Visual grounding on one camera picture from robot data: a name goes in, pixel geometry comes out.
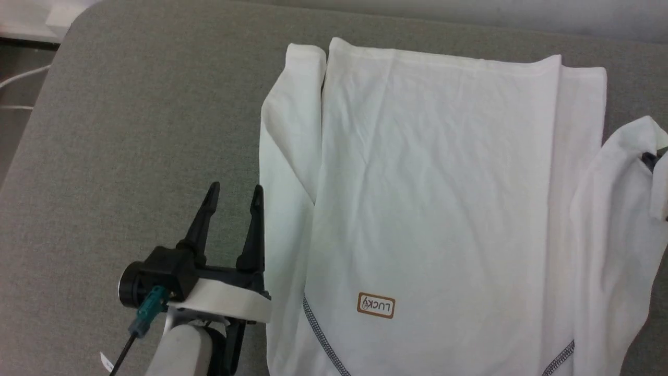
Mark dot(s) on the grey fabric sofa cushion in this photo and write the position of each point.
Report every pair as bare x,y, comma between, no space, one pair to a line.
130,156

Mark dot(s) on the white long sleeve shirt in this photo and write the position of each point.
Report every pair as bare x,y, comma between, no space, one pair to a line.
428,183

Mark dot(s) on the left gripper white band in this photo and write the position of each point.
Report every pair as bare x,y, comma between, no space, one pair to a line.
229,303

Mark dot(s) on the white block at wall base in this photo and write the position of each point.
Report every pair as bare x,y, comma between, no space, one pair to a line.
70,13

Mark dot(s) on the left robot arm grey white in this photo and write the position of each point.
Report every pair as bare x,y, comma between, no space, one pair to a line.
182,350

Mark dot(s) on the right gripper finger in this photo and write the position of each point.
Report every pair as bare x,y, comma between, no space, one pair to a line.
650,160

